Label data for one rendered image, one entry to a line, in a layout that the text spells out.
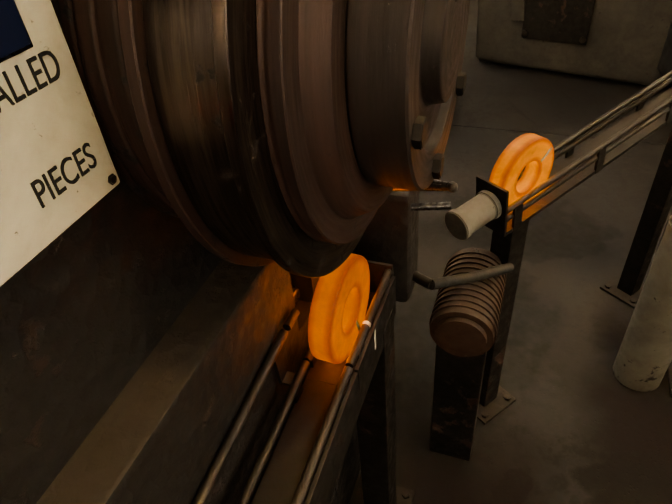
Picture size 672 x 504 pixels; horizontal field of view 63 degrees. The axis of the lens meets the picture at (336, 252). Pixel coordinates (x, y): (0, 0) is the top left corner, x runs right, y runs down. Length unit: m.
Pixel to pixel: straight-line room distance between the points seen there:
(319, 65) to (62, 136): 0.18
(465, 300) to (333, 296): 0.43
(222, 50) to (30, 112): 0.14
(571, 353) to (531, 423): 0.28
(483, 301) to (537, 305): 0.78
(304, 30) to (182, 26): 0.08
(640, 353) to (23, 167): 1.46
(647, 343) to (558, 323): 0.33
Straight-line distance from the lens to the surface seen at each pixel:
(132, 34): 0.38
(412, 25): 0.40
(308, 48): 0.39
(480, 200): 1.04
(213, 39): 0.35
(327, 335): 0.71
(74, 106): 0.44
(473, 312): 1.06
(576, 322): 1.84
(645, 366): 1.64
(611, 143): 1.28
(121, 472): 0.52
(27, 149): 0.41
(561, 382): 1.67
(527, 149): 1.06
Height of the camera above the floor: 1.29
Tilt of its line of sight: 40 degrees down
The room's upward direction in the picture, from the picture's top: 6 degrees counter-clockwise
